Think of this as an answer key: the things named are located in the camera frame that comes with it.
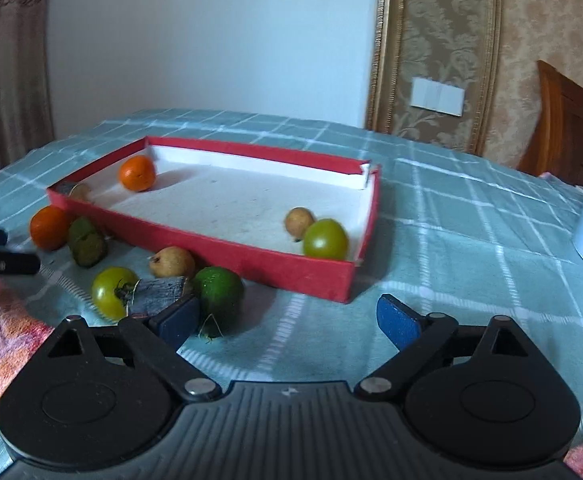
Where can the pink floral towel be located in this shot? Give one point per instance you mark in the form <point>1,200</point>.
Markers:
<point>1,350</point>

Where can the green checked blanket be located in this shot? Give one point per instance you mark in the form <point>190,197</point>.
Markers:
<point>446,260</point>

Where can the white light switch panel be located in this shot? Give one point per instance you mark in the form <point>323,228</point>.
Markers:
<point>436,96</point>

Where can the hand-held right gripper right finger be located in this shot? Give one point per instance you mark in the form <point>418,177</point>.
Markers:
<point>396,323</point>

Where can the beige patterned curtain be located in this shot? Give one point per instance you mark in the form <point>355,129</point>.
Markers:
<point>6,85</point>

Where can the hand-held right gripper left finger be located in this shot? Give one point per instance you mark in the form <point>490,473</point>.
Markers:
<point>179,318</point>

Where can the pink cloth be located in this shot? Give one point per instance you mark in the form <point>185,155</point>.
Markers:
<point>546,176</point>

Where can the dark green lime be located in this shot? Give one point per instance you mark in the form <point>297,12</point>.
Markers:
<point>219,292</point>

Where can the green tomato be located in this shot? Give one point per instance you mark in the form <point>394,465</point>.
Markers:
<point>111,292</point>
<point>325,240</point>

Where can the orange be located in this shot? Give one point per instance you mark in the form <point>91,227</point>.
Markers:
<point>137,173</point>
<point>49,227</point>

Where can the brown round fruit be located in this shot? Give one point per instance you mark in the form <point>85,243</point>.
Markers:
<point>171,262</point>
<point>297,221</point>

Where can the red cardboard box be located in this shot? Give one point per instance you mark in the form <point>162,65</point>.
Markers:
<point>231,200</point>

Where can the gold wall moulding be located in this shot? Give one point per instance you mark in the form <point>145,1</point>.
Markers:
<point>386,35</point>

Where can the green cucumber piece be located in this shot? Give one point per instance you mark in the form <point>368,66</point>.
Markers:
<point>87,245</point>

